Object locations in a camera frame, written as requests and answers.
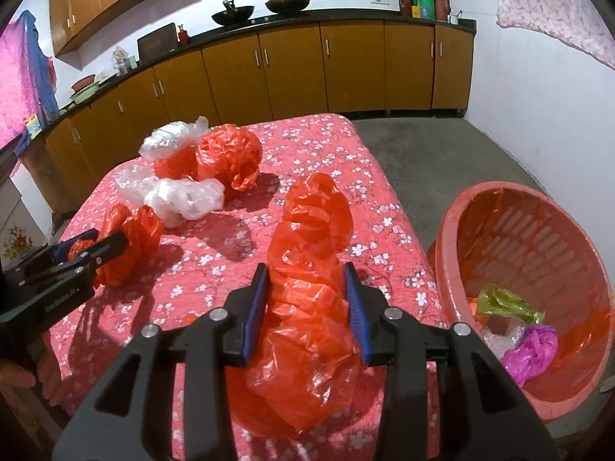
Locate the blue hanging cloth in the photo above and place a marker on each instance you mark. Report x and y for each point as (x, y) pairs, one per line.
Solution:
(42, 72)

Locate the clear crumpled plastic bag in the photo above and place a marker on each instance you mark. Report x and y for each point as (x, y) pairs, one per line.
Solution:
(168, 139)

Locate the large orange plastic bag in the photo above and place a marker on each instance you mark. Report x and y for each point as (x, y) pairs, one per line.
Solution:
(307, 249)

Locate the white mug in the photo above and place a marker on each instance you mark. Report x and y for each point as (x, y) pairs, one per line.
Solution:
(454, 18)

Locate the red basin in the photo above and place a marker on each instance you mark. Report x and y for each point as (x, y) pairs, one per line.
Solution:
(84, 82)

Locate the green basin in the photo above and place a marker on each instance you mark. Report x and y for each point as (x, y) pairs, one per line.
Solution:
(86, 93)

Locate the red bottle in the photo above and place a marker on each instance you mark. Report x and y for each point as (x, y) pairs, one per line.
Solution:
(182, 36)

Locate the pale floral hanging cloth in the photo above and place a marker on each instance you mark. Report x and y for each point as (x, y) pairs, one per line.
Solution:
(557, 5)

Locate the green box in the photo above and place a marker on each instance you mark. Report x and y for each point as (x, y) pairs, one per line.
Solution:
(423, 7)

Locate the purple plastic bag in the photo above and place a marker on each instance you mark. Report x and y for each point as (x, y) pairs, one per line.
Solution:
(533, 350)

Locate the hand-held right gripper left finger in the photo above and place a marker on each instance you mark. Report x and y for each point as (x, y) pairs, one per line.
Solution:
(254, 317)

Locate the red plastic slotted basket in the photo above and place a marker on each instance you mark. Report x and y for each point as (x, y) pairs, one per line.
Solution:
(543, 259)

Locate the red floral table cloth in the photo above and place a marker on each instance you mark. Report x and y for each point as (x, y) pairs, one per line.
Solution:
(202, 269)

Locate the small orange plastic bag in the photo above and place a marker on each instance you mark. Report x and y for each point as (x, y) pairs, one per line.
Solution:
(139, 235)

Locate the green plastic bag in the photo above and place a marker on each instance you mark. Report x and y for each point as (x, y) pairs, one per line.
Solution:
(504, 300)

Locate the yellow and blue box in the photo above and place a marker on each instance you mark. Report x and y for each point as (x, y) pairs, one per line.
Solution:
(33, 126)

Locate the pink hanging cloth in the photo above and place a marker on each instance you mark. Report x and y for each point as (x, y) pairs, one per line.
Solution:
(17, 86)

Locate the clear jar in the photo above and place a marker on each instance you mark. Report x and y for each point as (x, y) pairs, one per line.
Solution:
(122, 61)

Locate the black wok with lid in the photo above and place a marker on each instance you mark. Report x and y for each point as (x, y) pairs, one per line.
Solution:
(287, 2)

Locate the white crumpled plastic bag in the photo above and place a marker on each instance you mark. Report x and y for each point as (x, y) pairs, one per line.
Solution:
(129, 180)
(187, 199)

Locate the person's left hand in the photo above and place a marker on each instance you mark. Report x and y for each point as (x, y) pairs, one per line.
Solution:
(17, 374)

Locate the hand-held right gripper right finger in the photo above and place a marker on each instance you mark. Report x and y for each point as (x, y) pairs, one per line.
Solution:
(360, 317)

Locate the dark cutting board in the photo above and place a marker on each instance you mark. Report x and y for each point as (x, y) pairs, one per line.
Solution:
(156, 42)

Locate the wooden base cabinets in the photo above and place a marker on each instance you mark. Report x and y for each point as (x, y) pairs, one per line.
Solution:
(298, 67)

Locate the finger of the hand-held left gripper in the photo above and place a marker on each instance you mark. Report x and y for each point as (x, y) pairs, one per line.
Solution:
(113, 249)
(72, 246)

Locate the white panel with flower print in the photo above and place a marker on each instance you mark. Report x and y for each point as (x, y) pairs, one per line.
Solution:
(17, 242)

